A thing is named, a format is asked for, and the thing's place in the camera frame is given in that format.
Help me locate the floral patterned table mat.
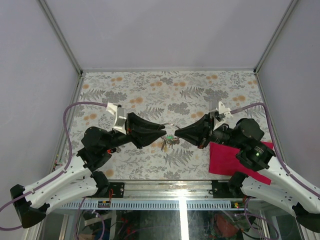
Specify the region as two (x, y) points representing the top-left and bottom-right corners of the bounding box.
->
(55, 70), (272, 180)

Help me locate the red tagged key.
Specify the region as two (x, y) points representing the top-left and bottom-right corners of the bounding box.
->
(107, 147), (121, 154)

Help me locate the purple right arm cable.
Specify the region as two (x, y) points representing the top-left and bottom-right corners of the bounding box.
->
(231, 102), (320, 198)

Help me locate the aluminium enclosure frame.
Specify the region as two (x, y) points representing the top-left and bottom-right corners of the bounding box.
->
(24, 0), (307, 240)

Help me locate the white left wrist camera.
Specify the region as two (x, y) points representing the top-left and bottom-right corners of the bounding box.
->
(105, 102), (118, 116)

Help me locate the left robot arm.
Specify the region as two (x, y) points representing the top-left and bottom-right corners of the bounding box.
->
(10, 103), (166, 229)

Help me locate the grey slotted cable duct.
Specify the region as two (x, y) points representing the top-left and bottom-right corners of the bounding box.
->
(60, 199), (232, 210)

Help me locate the large metal keyring with clips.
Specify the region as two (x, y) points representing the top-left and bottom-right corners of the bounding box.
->
(157, 122), (180, 153)

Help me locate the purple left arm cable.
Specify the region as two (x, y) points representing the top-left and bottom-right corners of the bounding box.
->
(0, 101), (110, 231)

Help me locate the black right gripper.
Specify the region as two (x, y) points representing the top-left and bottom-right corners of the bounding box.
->
(174, 112), (244, 149)

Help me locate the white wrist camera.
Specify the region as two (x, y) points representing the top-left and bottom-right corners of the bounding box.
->
(218, 101), (232, 119)
(105, 102), (118, 116)

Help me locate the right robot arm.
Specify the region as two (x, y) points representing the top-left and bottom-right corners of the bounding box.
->
(174, 111), (320, 233)

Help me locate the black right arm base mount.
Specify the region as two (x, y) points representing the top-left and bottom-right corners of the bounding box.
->
(208, 171), (260, 199)

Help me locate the green tagged key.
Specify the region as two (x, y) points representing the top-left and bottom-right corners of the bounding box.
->
(165, 135), (175, 141)

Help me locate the red folded cloth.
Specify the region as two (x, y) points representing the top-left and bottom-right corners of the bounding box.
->
(208, 142), (271, 185)

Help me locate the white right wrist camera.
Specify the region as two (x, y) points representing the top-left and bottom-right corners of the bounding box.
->
(218, 101), (232, 119)

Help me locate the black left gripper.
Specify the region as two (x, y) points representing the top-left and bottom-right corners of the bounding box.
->
(104, 113), (168, 152)

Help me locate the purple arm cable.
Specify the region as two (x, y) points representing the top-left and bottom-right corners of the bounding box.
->
(231, 102), (320, 198)
(0, 101), (110, 231)

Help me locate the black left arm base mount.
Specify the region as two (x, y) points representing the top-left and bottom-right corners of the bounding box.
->
(92, 171), (125, 199)

